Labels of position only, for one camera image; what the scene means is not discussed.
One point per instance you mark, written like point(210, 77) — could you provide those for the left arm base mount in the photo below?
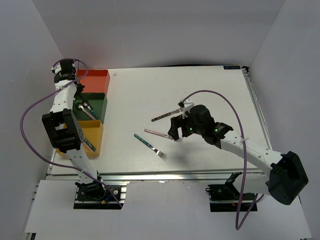
point(94, 196)

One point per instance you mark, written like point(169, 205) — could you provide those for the green plastic bin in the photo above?
point(97, 101)

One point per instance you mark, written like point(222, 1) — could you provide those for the teal handled fork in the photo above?
point(159, 153)

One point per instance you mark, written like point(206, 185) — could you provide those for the teal handled spoon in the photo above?
point(87, 109)

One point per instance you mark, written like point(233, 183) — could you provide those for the black handled table knife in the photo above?
point(89, 145)

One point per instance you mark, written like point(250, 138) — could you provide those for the black handled fork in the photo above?
point(179, 110)

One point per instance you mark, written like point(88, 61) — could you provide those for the orange plastic bin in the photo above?
point(96, 81)

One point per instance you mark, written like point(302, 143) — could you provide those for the blue table label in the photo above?
point(231, 67)

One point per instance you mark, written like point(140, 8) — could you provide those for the yellow plastic bin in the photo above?
point(93, 131)

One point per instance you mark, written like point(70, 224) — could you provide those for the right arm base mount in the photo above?
point(224, 198)

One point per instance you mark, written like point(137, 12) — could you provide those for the pink handled fork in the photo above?
point(163, 135)

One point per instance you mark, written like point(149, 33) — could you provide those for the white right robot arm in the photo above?
point(282, 174)

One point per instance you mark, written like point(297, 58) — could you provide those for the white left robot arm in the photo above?
point(62, 127)

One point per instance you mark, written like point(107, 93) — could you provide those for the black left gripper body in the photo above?
point(79, 88)

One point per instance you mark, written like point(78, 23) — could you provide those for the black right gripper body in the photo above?
point(187, 124)

